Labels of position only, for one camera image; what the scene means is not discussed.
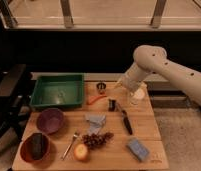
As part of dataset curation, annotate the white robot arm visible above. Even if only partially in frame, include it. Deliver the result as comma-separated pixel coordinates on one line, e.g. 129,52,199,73
120,45,201,106

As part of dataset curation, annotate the purple bowl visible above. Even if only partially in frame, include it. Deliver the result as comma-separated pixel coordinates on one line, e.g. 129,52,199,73
36,108,64,134

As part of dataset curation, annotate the red bowl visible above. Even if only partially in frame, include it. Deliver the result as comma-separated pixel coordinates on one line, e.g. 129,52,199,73
20,133,50,163

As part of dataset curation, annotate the small black object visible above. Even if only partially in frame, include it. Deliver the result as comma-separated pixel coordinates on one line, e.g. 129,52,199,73
108,99,116,111

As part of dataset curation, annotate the orange carrot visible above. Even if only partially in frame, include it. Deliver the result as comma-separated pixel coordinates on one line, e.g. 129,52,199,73
87,95,107,105

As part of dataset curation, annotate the crumpled grey cloth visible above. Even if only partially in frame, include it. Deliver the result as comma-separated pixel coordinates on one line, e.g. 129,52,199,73
85,114,106,135

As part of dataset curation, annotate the wooden cutting board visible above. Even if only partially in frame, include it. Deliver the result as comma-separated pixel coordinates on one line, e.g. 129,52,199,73
12,82,169,171

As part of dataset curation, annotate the blue sponge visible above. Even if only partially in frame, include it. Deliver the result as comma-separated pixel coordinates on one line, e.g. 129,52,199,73
127,138,149,162

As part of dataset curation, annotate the bunch of purple grapes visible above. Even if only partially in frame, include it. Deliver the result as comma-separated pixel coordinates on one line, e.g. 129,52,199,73
82,132,114,149

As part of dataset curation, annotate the green plastic tray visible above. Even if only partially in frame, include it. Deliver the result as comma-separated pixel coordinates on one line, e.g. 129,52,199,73
30,74,84,109

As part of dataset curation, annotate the yellow red apple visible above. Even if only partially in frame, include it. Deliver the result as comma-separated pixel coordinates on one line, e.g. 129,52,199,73
73,144,89,161

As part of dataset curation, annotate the dark sponge block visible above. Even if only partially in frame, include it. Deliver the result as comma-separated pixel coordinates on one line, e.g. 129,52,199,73
31,133,45,160

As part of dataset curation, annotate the black chair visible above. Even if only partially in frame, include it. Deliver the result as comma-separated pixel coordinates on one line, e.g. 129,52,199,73
0,64,32,139

